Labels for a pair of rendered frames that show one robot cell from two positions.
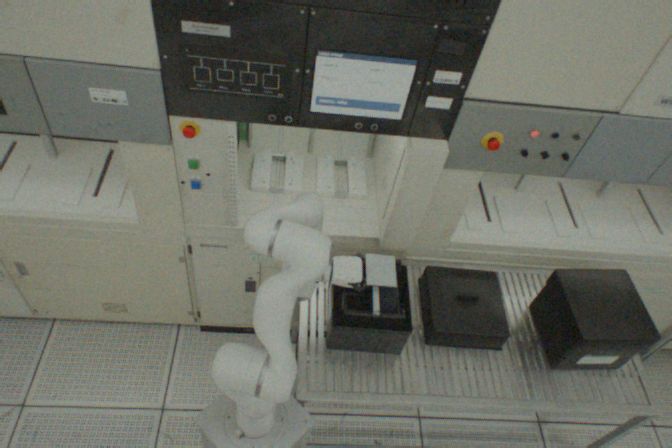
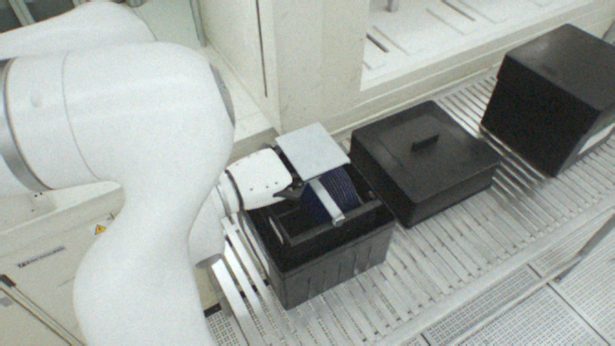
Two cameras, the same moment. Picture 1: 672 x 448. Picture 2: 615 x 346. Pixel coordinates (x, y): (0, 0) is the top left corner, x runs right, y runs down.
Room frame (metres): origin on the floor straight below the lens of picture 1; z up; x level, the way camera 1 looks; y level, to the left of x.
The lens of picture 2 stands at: (0.49, 0.02, 1.68)
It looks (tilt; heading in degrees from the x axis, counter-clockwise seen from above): 50 degrees down; 339
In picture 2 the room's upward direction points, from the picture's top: straight up
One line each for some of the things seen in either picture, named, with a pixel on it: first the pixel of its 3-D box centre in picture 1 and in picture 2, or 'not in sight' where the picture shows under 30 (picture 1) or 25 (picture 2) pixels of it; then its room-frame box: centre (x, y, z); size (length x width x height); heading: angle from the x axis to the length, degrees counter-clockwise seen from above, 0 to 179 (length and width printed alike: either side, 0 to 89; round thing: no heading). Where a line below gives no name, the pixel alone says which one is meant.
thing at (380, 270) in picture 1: (371, 294); (309, 200); (1.02, -0.18, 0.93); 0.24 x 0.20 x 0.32; 8
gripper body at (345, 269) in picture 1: (344, 270); (256, 179); (1.01, -0.07, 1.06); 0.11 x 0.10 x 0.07; 98
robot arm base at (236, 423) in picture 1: (256, 409); not in sight; (0.58, 0.12, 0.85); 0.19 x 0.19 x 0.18
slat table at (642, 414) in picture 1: (441, 369); (415, 250); (1.07, -0.59, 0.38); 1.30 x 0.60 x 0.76; 99
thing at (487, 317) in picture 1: (463, 304); (421, 154); (1.13, -0.55, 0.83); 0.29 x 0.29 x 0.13; 8
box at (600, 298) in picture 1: (588, 319); (561, 99); (1.13, -0.99, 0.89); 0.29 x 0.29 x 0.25; 13
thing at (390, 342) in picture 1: (367, 306); (309, 220); (1.02, -0.18, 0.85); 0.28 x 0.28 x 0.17; 8
